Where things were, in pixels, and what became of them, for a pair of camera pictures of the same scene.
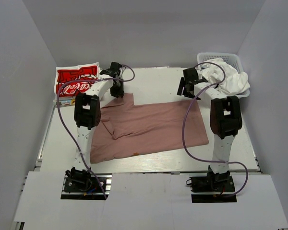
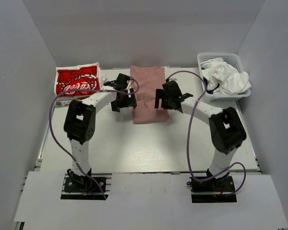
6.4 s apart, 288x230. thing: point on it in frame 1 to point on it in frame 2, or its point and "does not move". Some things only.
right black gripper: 183,84 to 161,94
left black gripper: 115,93 to 131,102
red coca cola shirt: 70,80 does not move
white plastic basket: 232,58 does not move
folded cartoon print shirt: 65,101 does not move
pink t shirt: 126,130 to 145,80
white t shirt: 234,81 does not move
